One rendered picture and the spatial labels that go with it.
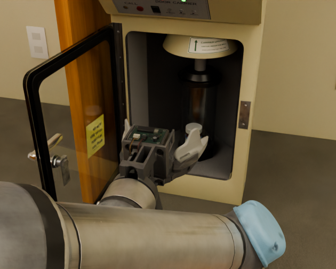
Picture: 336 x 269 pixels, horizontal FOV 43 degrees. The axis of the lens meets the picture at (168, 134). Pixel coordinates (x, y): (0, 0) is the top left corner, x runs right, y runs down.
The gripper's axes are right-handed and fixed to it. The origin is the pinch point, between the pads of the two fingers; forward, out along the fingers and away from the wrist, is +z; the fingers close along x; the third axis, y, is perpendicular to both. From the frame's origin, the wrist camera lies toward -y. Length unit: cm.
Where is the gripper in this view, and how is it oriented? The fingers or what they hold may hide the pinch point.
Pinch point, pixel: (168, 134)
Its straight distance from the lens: 79.9
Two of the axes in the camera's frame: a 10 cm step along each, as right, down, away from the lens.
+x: -9.7, -1.4, 2.2
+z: 2.6, -5.4, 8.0
